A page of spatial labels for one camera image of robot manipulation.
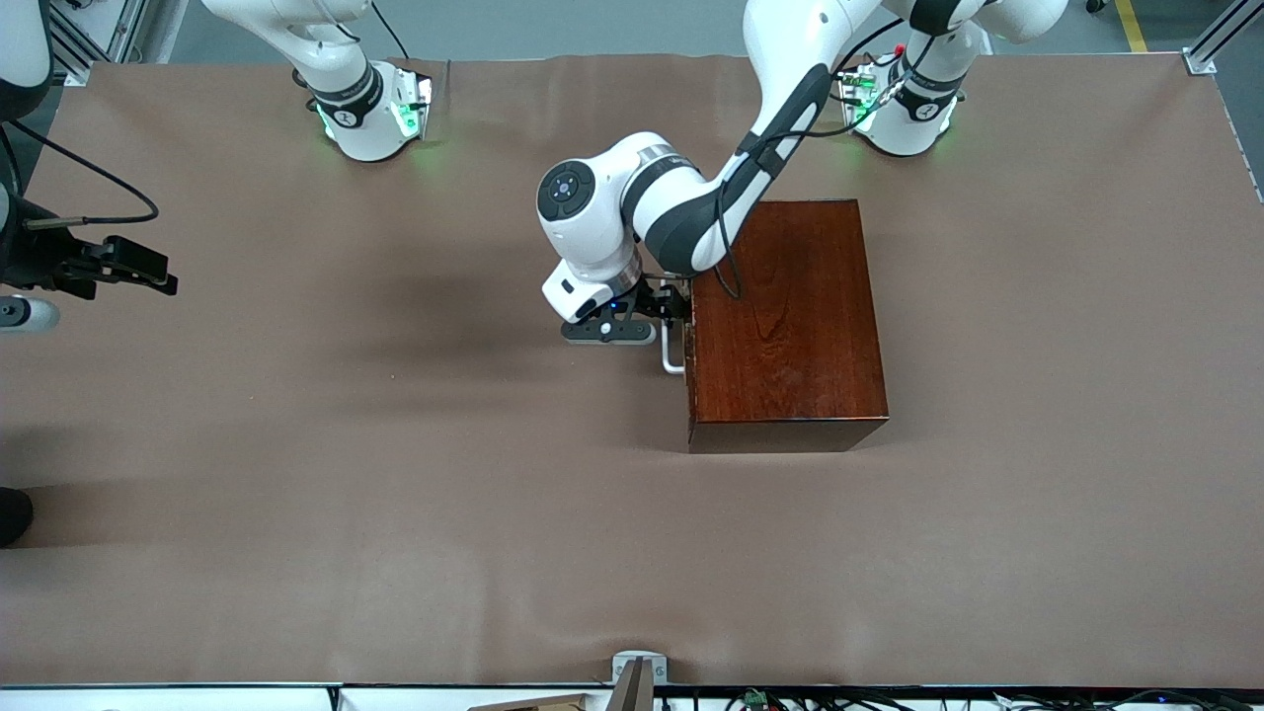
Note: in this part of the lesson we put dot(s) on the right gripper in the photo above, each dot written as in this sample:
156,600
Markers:
38,265

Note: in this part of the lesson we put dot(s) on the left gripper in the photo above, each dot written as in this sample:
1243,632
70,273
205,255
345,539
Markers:
656,298

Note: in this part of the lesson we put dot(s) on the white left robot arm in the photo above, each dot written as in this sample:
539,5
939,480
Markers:
671,207

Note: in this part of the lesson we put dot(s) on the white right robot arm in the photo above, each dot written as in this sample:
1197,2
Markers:
355,118

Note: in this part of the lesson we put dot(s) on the dark brown wooden cabinet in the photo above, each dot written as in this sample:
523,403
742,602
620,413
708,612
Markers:
790,346

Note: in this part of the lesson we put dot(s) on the black round object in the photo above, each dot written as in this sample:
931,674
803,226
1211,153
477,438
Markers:
12,515

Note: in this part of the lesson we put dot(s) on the brown table cover mat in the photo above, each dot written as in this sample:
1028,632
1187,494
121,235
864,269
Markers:
395,494

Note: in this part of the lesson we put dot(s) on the brown cardboard piece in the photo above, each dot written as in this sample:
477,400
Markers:
543,704

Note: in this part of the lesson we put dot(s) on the aluminium frame profile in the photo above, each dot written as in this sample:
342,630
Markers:
99,39
1224,30

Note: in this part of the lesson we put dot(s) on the grey metal clamp bracket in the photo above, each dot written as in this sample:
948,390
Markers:
637,681

